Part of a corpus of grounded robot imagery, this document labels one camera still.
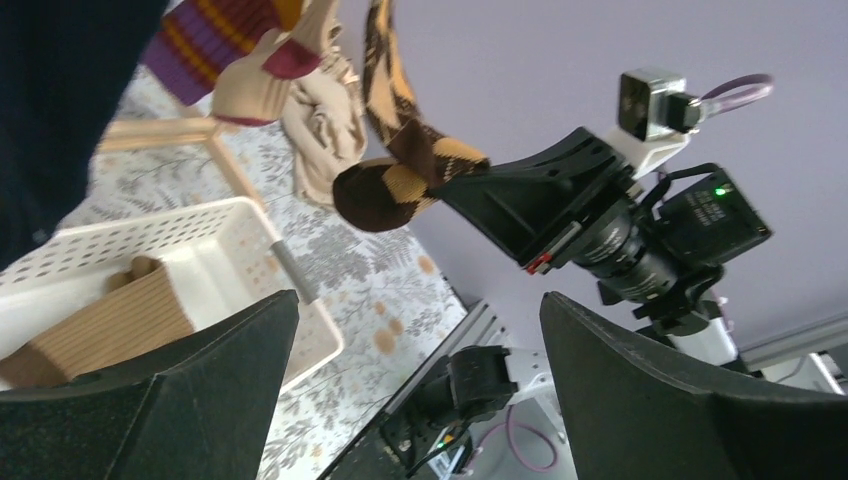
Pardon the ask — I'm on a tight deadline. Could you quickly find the purple striped beige sock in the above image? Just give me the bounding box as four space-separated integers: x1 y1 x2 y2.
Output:
142 1 338 126

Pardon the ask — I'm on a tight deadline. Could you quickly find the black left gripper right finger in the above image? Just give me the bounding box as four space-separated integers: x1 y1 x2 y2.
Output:
539 292 847 480

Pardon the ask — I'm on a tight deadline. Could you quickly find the wooden clothes rack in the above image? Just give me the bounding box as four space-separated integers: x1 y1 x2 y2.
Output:
95 115 266 210

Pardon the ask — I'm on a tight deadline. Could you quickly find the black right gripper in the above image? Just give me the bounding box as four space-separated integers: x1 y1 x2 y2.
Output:
431 127 703 304

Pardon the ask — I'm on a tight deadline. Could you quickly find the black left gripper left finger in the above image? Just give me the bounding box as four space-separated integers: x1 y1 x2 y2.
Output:
1 290 299 479

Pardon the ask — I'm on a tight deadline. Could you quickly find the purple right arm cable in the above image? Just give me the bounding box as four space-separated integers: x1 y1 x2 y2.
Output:
698 72 775 114

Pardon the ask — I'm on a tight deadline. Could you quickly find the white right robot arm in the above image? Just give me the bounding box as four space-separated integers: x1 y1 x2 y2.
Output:
434 128 772 372

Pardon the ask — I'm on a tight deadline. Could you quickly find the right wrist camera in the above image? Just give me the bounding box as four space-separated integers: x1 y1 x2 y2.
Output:
602 67 701 180

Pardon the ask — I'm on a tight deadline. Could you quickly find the tan brown sock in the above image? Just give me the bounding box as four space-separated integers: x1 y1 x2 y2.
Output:
1 256 195 388

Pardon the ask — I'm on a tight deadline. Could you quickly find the white plastic basket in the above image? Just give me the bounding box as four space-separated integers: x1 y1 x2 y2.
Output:
1 197 345 392

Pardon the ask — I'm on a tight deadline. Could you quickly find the brown argyle sock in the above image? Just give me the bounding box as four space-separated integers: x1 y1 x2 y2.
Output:
332 1 490 232

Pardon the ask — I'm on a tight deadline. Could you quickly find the navy blue sock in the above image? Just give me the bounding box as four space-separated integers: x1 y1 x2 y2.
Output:
1 0 167 267

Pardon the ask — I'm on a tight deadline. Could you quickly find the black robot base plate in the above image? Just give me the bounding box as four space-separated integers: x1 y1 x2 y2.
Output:
318 413 471 479

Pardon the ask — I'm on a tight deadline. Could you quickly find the beige crumpled cloth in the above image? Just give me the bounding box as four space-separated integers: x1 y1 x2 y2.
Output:
280 51 367 209

